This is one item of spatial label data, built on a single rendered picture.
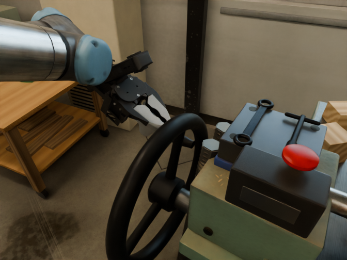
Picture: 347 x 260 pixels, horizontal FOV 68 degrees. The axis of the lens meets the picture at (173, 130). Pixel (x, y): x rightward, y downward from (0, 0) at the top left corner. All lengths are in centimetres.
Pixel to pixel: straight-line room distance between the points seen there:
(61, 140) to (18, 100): 35
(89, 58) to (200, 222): 27
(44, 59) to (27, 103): 99
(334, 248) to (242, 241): 10
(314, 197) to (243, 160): 6
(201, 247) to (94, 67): 29
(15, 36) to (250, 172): 29
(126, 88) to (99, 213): 102
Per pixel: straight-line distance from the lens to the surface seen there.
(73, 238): 142
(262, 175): 24
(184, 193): 44
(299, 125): 31
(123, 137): 184
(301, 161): 24
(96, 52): 42
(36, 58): 37
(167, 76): 184
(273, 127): 31
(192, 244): 35
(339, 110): 52
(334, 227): 38
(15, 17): 232
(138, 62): 47
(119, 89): 52
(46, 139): 167
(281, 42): 156
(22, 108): 134
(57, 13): 62
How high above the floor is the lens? 118
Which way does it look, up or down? 39 degrees down
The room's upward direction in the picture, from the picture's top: straight up
